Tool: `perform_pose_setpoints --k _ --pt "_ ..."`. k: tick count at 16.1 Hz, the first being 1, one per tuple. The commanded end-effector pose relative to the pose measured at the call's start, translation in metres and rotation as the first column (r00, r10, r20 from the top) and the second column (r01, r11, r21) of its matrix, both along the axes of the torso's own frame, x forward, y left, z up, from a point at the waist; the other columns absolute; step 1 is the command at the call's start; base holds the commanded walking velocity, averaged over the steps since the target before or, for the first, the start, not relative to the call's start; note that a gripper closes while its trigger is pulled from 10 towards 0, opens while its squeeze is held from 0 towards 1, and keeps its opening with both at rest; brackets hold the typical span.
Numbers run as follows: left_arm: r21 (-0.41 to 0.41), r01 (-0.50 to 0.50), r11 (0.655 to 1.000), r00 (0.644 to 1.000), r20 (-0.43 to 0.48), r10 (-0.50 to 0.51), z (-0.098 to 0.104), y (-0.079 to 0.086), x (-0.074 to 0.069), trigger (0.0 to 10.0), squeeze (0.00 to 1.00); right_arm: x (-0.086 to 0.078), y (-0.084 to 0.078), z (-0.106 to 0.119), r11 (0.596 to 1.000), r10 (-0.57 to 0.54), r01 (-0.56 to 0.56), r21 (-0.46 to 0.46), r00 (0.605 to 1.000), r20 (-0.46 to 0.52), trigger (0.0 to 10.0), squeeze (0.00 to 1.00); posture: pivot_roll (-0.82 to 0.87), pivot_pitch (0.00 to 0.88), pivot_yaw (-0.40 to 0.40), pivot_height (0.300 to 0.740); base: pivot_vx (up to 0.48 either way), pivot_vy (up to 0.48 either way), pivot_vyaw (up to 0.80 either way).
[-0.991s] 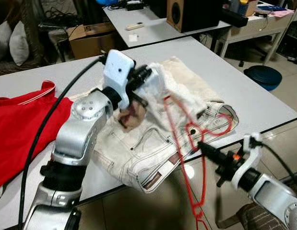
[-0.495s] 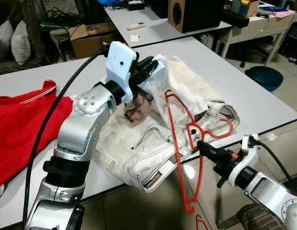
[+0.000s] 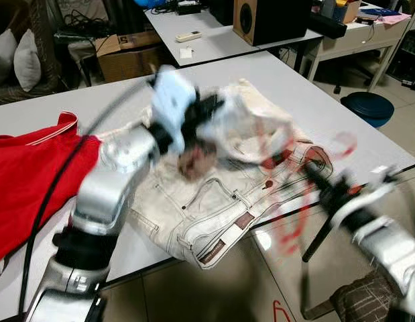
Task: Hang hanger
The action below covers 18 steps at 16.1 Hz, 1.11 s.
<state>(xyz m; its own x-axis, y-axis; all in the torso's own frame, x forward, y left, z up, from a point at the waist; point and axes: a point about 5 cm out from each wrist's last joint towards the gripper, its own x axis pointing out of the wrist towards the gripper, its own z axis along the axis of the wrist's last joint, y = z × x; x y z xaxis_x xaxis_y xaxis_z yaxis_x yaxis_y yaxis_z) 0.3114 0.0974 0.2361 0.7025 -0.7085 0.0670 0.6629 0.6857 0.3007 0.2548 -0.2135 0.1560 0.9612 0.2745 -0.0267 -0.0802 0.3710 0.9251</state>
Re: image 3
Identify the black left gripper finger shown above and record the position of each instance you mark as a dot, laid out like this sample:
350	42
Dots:
197	161

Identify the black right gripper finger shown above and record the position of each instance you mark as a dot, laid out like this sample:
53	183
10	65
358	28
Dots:
316	176

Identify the cream white garment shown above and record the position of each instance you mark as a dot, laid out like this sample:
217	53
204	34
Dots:
251	100

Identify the red plastic hanger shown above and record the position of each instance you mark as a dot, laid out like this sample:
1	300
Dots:
285	236

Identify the red polo shirt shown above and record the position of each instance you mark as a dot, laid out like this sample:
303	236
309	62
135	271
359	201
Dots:
26	181

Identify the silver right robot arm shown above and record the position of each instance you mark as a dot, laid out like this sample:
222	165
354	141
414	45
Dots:
388	248

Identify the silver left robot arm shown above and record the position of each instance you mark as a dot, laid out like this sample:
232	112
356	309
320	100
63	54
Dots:
113	181

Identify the cream white jeans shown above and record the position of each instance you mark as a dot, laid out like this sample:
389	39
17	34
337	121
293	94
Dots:
207	208

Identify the small white paper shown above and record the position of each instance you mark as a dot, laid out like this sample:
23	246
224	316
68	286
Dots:
186	52

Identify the white remote control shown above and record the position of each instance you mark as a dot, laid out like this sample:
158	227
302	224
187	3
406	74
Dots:
188	36

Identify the round blue bin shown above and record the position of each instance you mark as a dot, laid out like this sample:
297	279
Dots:
368	107

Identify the brown cardboard box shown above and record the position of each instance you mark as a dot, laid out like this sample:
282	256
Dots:
127	64

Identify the brown plaid cushion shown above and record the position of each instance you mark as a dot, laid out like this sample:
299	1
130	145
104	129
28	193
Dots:
361	298

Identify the black wooden speaker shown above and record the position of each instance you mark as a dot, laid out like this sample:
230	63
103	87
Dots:
274	20

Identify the white desk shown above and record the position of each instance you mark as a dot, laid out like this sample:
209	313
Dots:
358	40

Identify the long black device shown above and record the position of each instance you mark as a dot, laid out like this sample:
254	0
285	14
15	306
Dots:
328	25

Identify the yellow blue box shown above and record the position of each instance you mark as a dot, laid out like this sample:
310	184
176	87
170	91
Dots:
344	10

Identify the dark wicker chair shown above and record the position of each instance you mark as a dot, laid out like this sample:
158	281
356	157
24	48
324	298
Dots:
51	33

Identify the pink paper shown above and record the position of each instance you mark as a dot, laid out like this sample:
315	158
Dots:
395	19

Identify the grey pillow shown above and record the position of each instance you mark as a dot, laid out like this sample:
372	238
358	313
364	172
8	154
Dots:
26	60
3	57

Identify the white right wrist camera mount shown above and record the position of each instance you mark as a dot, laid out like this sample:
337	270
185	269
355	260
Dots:
368	194

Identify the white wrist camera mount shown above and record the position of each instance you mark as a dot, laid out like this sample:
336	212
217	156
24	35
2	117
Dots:
170	97
368	194

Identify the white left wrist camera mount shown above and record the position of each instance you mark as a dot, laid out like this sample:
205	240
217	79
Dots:
170	97

